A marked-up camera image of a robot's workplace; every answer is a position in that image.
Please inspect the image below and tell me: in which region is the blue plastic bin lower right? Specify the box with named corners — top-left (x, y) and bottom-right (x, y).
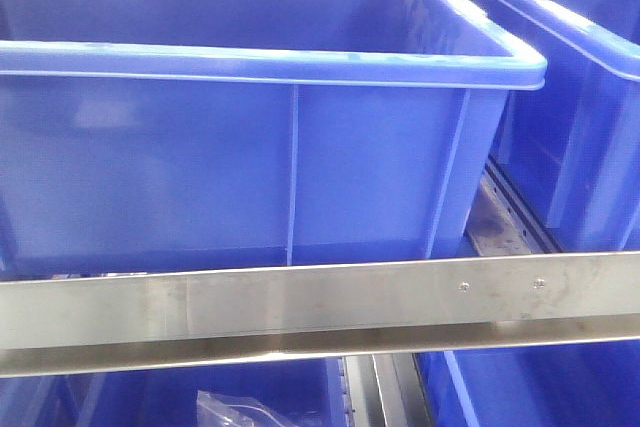
top-left (415, 340), bottom-right (639, 426)

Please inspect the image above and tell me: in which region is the blue plastic bin upper right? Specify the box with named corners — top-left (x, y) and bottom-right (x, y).
top-left (471, 0), bottom-right (639, 251)

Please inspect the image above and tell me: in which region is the stainless steel shelf rack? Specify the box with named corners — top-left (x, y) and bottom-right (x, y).
top-left (0, 154), bottom-right (640, 427)

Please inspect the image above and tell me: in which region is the clear plastic bag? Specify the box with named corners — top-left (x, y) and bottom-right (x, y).
top-left (196, 391), bottom-right (294, 427)

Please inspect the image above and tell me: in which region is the blue plastic bin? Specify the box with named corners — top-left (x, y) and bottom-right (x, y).
top-left (1, 358), bottom-right (348, 426)
top-left (1, 0), bottom-right (546, 280)
top-left (471, 0), bottom-right (639, 251)
top-left (415, 340), bottom-right (639, 426)

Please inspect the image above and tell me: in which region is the blue plastic bin lower left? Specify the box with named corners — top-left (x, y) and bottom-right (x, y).
top-left (1, 358), bottom-right (348, 426)

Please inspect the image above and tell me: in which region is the blue plastic bin upper left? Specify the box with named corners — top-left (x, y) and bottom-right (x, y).
top-left (1, 0), bottom-right (546, 280)

